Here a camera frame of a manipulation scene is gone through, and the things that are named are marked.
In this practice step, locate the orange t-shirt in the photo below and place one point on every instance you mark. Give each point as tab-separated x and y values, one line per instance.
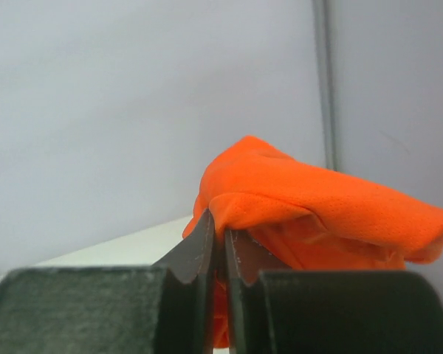
310	218

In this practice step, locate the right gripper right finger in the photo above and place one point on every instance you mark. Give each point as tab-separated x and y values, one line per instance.
275	309

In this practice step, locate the right frame post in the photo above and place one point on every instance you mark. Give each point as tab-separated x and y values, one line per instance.
325	72

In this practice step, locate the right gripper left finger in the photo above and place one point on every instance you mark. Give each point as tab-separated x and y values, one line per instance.
166	307

